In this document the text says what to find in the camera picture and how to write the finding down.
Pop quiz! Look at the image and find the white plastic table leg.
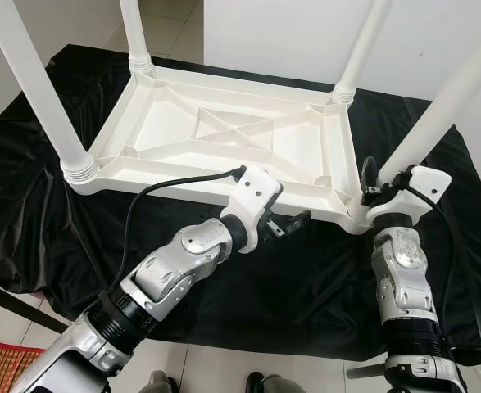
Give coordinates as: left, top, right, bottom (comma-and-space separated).
378, 16, 481, 185
119, 0, 155, 75
0, 0, 100, 183
332, 0, 393, 103

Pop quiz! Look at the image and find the white plastic children table top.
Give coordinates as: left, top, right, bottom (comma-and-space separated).
62, 64, 372, 234

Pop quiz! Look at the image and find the grey right robot foot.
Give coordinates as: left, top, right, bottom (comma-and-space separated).
247, 373, 306, 393

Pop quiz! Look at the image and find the grey robot foot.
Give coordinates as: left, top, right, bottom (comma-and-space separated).
247, 373, 306, 393
146, 370, 179, 393

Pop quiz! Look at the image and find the black metal table bar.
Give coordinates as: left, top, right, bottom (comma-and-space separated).
347, 364, 388, 379
0, 282, 69, 332

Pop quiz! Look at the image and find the grey left robot foot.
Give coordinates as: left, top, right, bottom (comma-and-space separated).
146, 370, 179, 393

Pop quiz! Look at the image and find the black table cloth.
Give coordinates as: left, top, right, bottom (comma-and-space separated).
0, 45, 481, 365

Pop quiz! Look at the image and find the red woven mat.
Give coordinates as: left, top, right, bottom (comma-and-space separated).
0, 337, 44, 393

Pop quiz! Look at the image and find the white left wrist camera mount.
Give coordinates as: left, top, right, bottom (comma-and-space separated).
221, 164, 284, 253

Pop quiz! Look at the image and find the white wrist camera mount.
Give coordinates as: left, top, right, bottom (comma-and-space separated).
221, 164, 284, 253
365, 166, 452, 228

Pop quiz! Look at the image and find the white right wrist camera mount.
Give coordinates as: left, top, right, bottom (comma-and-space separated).
365, 166, 452, 228

